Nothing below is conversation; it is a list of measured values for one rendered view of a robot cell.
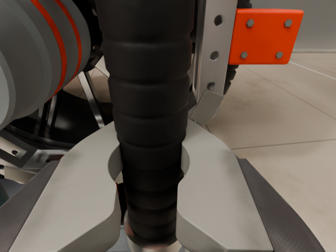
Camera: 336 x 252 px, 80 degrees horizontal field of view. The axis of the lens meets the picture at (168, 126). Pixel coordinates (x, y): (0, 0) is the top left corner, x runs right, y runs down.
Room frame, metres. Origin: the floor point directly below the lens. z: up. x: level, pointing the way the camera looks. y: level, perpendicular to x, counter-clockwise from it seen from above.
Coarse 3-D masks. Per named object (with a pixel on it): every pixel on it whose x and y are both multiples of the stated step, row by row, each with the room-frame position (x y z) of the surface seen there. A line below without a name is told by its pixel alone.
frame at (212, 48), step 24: (216, 0) 0.29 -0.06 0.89; (216, 24) 0.34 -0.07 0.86; (216, 48) 0.29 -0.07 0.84; (216, 72) 0.29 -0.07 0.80; (192, 96) 0.33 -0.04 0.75; (216, 96) 0.29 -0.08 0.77; (192, 120) 0.31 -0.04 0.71; (0, 144) 0.33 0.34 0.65; (24, 144) 0.34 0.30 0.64; (0, 168) 0.29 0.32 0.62; (24, 168) 0.29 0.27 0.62
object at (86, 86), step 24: (72, 0) 0.43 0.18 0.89; (96, 24) 0.43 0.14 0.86; (192, 48) 0.40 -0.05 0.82; (192, 72) 0.38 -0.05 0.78; (72, 96) 0.59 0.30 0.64; (96, 96) 0.41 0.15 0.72; (24, 120) 0.40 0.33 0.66; (48, 120) 0.39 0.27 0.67; (72, 120) 0.47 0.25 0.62; (96, 120) 0.39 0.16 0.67; (48, 144) 0.37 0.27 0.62; (72, 144) 0.37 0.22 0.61
